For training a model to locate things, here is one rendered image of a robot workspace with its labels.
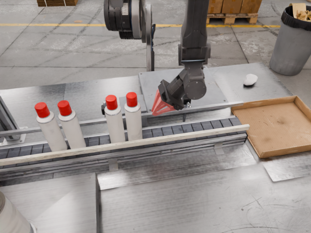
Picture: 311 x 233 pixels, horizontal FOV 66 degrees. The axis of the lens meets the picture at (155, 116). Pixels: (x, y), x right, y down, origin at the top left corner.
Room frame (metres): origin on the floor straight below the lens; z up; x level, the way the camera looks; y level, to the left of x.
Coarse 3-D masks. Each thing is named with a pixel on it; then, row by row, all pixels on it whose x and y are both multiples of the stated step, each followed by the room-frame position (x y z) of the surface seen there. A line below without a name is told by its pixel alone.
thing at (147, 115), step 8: (216, 104) 0.66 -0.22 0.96; (224, 104) 0.66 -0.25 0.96; (232, 104) 0.66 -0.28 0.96; (240, 104) 0.66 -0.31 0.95; (152, 112) 0.61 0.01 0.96; (168, 112) 0.61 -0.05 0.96; (176, 112) 0.62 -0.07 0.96; (184, 112) 0.63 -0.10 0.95; (88, 120) 0.58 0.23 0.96; (96, 120) 0.57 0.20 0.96; (104, 120) 0.57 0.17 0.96; (32, 128) 0.54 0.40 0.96; (40, 128) 0.54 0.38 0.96; (0, 136) 0.51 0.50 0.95
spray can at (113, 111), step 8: (112, 96) 0.55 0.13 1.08; (112, 104) 0.53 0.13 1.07; (112, 112) 0.53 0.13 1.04; (120, 112) 0.54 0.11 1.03; (112, 120) 0.52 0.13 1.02; (120, 120) 0.53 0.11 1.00; (112, 128) 0.52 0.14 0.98; (120, 128) 0.53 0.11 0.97; (112, 136) 0.52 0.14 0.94; (120, 136) 0.53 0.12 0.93
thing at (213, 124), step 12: (216, 120) 0.66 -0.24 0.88; (228, 120) 0.66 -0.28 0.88; (144, 132) 0.59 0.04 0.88; (156, 132) 0.59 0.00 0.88; (168, 132) 0.59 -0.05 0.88; (180, 132) 0.59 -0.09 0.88; (240, 132) 0.59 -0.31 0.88; (36, 144) 0.54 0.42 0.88; (48, 144) 0.54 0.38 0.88; (96, 144) 0.54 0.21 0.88; (156, 144) 0.54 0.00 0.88; (168, 144) 0.54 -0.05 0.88; (0, 156) 0.49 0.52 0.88; (12, 156) 0.49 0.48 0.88; (72, 156) 0.49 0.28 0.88; (84, 156) 0.49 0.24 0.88; (0, 168) 0.44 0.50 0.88
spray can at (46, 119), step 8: (40, 104) 0.52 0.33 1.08; (40, 112) 0.50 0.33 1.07; (48, 112) 0.51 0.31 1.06; (40, 120) 0.49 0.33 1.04; (48, 120) 0.50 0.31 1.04; (56, 120) 0.52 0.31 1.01; (48, 128) 0.49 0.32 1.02; (56, 128) 0.51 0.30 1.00; (48, 136) 0.49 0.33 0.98; (56, 136) 0.50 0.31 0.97; (56, 144) 0.49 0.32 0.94; (64, 144) 0.51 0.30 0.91
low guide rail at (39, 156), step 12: (192, 132) 0.56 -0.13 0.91; (204, 132) 0.56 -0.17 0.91; (216, 132) 0.57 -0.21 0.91; (228, 132) 0.58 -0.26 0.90; (108, 144) 0.51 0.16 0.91; (120, 144) 0.51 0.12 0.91; (132, 144) 0.51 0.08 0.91; (144, 144) 0.52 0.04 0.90; (24, 156) 0.46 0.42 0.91; (36, 156) 0.46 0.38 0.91; (48, 156) 0.46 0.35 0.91; (60, 156) 0.47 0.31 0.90
